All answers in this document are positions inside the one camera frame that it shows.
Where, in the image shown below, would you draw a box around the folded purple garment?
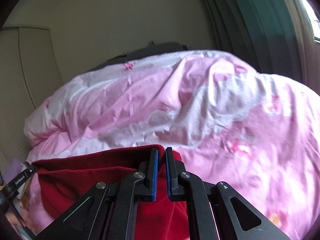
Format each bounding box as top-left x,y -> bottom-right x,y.
5,158 -> 23,180

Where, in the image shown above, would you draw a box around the green curtain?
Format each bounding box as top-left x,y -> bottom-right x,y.
201,0 -> 303,82

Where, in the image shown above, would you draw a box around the white louvered wardrobe doors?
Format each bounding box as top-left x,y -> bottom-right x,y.
1,27 -> 63,170

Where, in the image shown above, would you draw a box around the red knit sweater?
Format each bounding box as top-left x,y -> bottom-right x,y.
29,144 -> 190,239

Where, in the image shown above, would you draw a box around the grey headboard cushions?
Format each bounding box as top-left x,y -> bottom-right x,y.
87,42 -> 189,72

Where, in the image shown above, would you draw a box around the pink floral duvet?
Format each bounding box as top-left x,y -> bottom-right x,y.
24,50 -> 319,239

